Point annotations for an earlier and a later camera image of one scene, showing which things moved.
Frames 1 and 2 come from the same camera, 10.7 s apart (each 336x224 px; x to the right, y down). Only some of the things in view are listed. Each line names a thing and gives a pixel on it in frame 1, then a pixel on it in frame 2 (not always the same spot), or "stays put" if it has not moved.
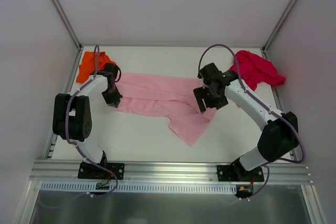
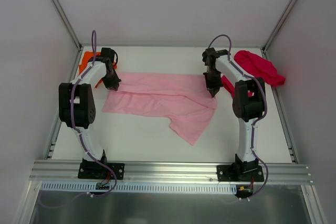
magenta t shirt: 254,70 stays put
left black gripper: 112,97 -> 111,81
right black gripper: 210,100 -> 212,84
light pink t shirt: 171,97 stays put
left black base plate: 87,170 stays put
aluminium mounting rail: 289,173 stays put
